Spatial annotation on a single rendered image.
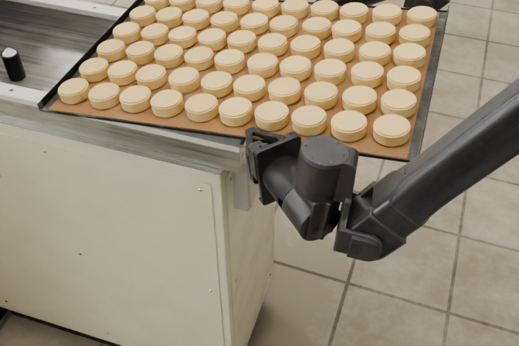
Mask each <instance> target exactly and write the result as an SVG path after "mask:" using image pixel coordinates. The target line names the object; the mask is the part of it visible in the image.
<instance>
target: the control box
mask: <svg viewBox="0 0 519 346"><path fill-rule="evenodd" d="M232 182H233V199H234V209H240V210H243V211H247V212H248V211H249V210H250V209H251V207H252V205H253V202H254V200H255V198H256V195H257V193H258V191H259V184H254V183H253V181H252V180H251V178H250V173H249V164H248V158H247V151H246V164H245V166H244V168H243V170H242V172H241V174H239V173H235V172H233V173H232Z"/></svg>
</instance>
